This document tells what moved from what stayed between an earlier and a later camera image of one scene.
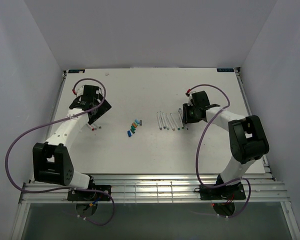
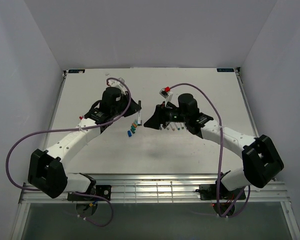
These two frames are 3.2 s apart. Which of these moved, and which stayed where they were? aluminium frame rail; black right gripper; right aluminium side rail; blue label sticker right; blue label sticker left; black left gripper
Moved: black left gripper; black right gripper
Stayed: right aluminium side rail; blue label sticker right; blue label sticker left; aluminium frame rail
